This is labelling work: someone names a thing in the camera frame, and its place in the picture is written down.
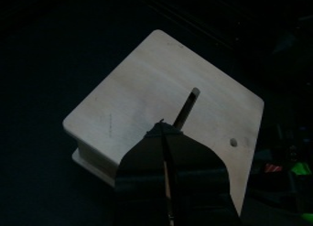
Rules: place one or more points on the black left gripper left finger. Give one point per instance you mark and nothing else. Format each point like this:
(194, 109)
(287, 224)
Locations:
(140, 180)

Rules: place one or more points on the bright green object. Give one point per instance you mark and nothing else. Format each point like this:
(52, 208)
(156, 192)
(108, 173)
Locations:
(301, 169)

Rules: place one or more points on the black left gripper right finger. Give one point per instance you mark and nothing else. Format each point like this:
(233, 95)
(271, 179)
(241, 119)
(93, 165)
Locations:
(199, 187)

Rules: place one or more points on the small red object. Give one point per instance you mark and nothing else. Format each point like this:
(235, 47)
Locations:
(273, 167)

